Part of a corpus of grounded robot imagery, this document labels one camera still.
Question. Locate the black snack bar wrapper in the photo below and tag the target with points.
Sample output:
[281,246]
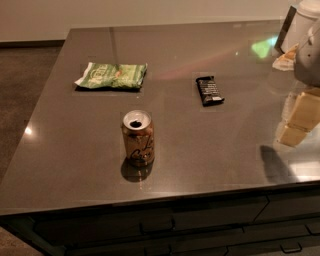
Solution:
[208,91]

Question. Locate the dark drawer cabinet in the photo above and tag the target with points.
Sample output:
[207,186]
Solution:
[247,223]

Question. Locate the orange soda can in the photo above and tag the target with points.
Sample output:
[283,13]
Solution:
[138,136]

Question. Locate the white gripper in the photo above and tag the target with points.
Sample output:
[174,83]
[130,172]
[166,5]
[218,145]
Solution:
[308,63]

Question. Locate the black drawer handle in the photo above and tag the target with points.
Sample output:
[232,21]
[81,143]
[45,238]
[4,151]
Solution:
[291,247]
[155,226]

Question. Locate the green jalapeno chip bag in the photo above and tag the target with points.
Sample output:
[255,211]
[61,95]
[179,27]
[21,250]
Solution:
[116,76]

